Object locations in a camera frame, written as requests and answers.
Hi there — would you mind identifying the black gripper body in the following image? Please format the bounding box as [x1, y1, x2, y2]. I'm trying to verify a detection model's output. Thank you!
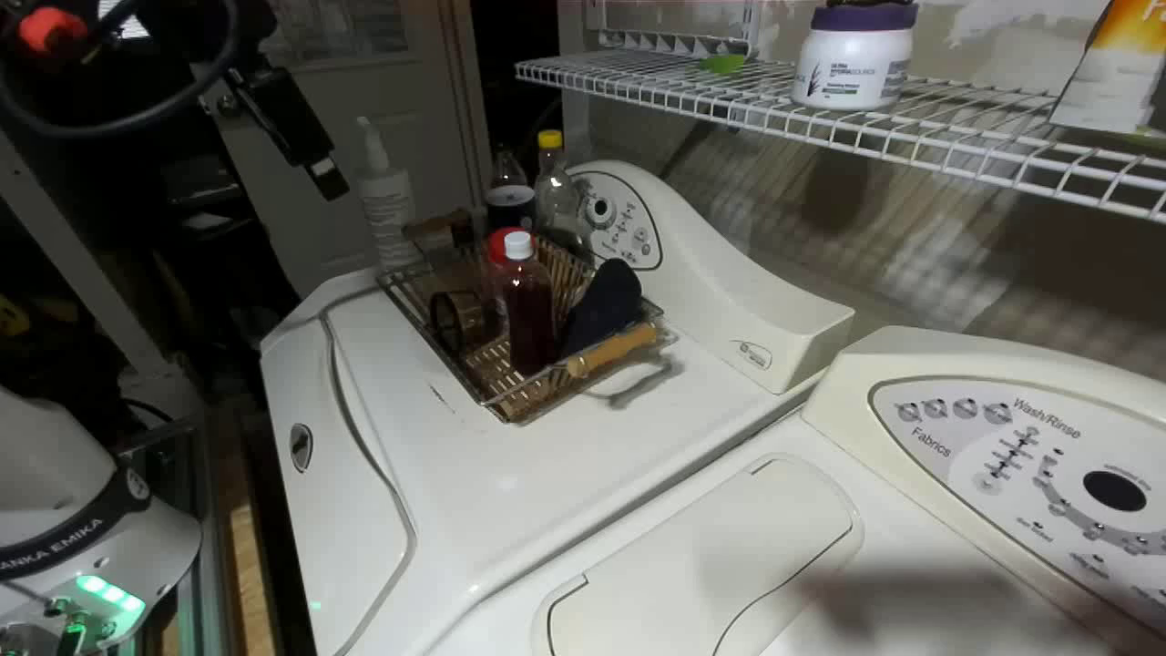
[221, 59, 358, 202]

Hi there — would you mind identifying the light green object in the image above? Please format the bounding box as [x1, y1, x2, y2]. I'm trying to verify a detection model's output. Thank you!
[699, 46, 754, 75]

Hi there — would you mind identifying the white panel door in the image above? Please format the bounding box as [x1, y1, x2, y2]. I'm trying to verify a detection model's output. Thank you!
[205, 0, 493, 300]

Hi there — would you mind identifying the clear jar white lid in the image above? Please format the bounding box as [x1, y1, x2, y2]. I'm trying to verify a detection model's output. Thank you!
[488, 140, 524, 190]

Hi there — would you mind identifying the dark can blue label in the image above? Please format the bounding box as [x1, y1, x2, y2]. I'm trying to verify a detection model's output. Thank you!
[480, 178, 539, 235]

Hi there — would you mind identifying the grey metal stand beam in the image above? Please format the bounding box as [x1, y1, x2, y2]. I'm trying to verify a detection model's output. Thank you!
[0, 126, 174, 383]

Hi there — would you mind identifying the clear bottle yellow cap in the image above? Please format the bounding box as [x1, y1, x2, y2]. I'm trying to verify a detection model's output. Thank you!
[528, 126, 597, 267]

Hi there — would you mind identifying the red liquid bottle white cap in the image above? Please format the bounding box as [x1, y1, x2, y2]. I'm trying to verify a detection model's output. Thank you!
[499, 228, 565, 377]

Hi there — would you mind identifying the wicker basket tray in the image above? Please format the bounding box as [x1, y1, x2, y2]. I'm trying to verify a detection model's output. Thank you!
[378, 228, 683, 427]

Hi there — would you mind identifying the dark folded cloth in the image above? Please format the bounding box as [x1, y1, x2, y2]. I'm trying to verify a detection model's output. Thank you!
[556, 255, 647, 358]

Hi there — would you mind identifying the white washer with basket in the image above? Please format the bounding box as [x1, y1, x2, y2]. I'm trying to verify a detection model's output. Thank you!
[255, 158, 858, 656]

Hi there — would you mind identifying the white jar purple lid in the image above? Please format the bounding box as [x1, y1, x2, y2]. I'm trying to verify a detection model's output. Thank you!
[793, 0, 921, 117]

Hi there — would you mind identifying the white dryer with dial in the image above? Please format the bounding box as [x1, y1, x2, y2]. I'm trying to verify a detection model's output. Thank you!
[422, 325, 1166, 656]

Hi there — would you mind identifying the orange and white box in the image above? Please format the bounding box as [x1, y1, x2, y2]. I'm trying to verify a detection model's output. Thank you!
[1048, 0, 1166, 139]

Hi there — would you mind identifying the black ring cup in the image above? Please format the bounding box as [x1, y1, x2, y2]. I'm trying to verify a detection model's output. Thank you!
[425, 286, 503, 358]

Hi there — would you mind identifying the wooden handle brush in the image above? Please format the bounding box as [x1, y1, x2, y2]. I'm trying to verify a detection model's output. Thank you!
[556, 322, 665, 383]

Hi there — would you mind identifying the white wire shelf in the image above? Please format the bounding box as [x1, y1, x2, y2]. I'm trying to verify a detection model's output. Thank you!
[508, 46, 1166, 228]

